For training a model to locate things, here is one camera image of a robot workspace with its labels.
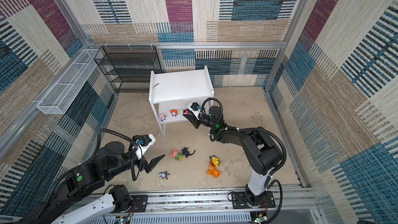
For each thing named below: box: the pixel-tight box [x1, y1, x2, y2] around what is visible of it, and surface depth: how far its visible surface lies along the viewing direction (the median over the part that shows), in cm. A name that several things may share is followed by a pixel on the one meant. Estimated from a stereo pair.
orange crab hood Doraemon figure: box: [169, 109, 179, 118], surface depth 86 cm
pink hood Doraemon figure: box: [158, 113, 167, 123], surface depth 83 cm
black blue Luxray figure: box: [181, 146, 196, 158], surface depth 87 cm
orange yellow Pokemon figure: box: [206, 155, 222, 179], surface depth 83 cm
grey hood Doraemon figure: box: [158, 170, 170, 180], surface depth 82 cm
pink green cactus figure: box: [169, 148, 183, 161], surface depth 87 cm
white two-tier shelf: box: [148, 65, 215, 138], surface depth 79 cm
